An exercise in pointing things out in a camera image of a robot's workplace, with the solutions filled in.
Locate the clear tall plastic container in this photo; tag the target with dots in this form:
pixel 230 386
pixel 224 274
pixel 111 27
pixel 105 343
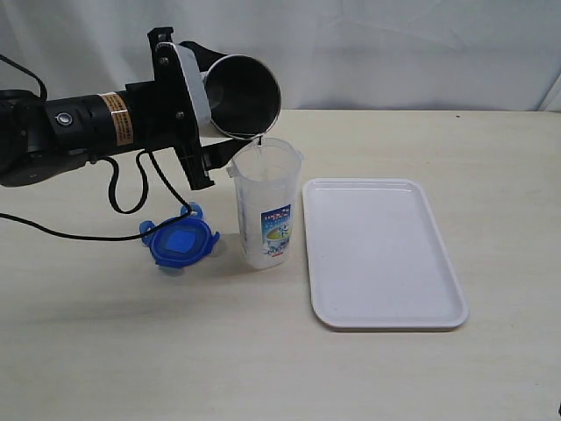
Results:
pixel 266 175

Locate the blue plastic lid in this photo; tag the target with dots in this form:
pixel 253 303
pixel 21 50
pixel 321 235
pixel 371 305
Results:
pixel 179 243

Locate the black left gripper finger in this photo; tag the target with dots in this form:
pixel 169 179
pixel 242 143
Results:
pixel 218 155
pixel 207 60

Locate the white rectangular plastic tray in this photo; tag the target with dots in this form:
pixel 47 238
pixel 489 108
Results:
pixel 376 258

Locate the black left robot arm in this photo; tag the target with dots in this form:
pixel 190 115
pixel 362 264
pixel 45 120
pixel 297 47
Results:
pixel 42 138

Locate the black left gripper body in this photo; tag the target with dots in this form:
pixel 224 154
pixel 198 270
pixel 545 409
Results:
pixel 162 111

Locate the stainless steel tumbler cup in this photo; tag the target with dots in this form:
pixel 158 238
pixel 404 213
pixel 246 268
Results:
pixel 244 96

